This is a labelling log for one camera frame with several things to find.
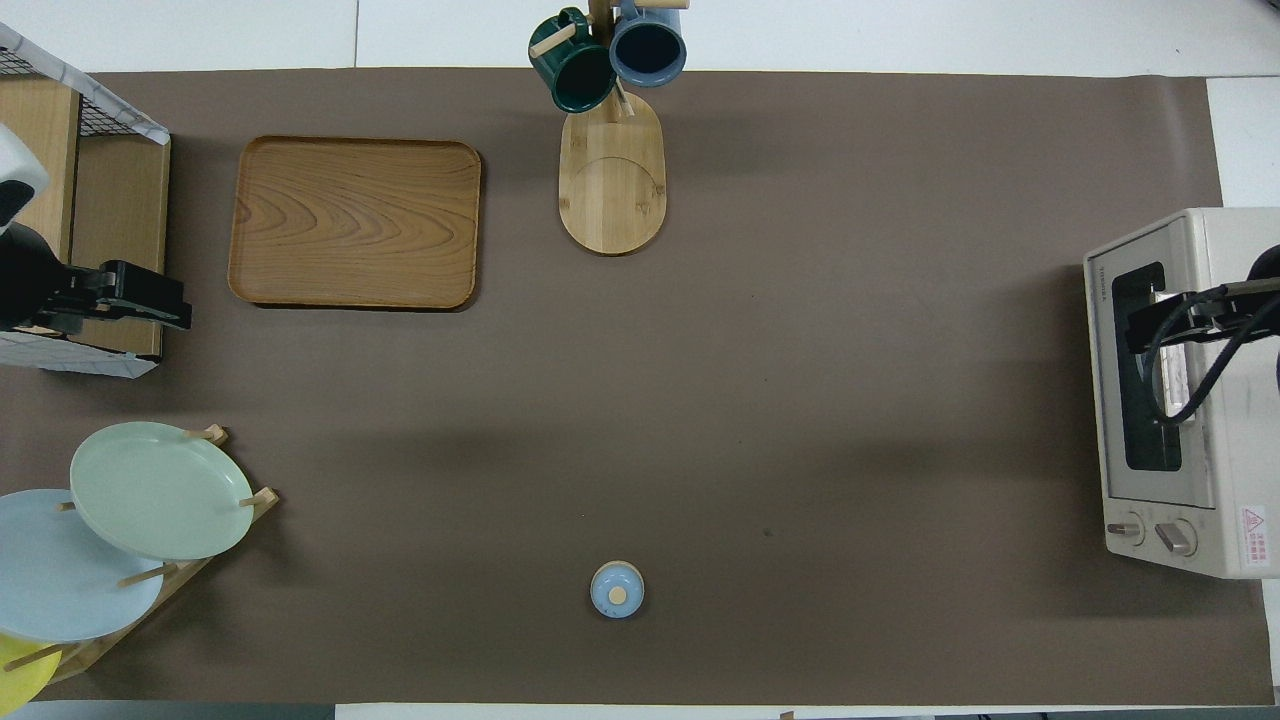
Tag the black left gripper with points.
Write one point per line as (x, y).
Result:
(35, 285)

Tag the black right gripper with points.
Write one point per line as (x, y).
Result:
(1240, 305)

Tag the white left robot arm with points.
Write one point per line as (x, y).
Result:
(20, 165)

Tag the beige toaster oven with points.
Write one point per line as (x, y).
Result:
(1245, 470)

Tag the wooden shelf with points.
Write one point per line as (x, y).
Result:
(125, 230)

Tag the pale green plate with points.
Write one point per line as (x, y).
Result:
(160, 490)

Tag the wooden tray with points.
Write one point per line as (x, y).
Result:
(355, 220)

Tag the wooden plate rack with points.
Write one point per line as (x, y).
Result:
(258, 500)

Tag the large light blue plate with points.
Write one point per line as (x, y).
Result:
(60, 590)

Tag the yellow plate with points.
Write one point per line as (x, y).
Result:
(25, 675)

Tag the brown table mat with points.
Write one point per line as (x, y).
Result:
(700, 400)

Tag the wooden mug tree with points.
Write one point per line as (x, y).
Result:
(612, 190)

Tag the dark green mug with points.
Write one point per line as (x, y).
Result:
(575, 75)

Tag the blue mug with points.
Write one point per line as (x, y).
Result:
(648, 50)

